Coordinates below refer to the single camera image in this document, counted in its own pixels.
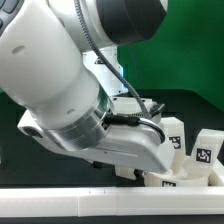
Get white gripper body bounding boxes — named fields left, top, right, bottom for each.
left=18, top=110, right=175, bottom=173

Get white round stool seat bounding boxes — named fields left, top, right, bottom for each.
left=143, top=169, right=209, bottom=187

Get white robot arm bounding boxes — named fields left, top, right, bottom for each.
left=0, top=0, right=174, bottom=173

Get white sheet with tags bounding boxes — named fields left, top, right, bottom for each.
left=110, top=96, right=144, bottom=117

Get white front obstacle rail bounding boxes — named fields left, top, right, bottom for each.
left=0, top=187, right=224, bottom=218

